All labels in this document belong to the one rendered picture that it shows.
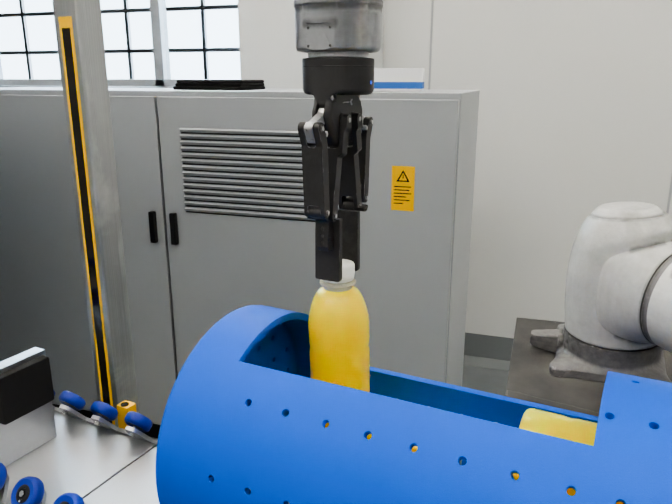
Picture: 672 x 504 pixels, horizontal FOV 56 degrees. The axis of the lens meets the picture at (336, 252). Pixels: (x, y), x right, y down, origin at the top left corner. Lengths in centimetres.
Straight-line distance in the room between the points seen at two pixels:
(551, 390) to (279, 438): 57
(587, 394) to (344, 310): 50
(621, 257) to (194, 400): 66
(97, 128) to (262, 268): 113
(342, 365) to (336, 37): 35
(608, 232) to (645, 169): 226
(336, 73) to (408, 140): 139
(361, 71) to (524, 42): 262
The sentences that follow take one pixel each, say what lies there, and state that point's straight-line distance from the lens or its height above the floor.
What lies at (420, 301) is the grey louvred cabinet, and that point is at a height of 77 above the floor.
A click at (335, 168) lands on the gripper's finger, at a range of 66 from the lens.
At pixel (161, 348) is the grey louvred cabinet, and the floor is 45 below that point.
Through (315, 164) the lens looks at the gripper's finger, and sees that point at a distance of 63.
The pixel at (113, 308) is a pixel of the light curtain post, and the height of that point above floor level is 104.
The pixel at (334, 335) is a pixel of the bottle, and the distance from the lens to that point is 70.
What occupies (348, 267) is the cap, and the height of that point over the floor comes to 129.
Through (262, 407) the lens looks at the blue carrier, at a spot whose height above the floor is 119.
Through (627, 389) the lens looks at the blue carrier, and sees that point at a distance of 61.
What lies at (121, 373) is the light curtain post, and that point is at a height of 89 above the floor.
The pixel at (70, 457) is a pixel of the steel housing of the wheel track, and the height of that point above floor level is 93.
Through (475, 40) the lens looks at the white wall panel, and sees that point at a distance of 327.
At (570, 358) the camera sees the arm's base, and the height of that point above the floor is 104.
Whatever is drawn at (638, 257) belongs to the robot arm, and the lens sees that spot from 103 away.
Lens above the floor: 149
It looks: 16 degrees down
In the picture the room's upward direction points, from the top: straight up
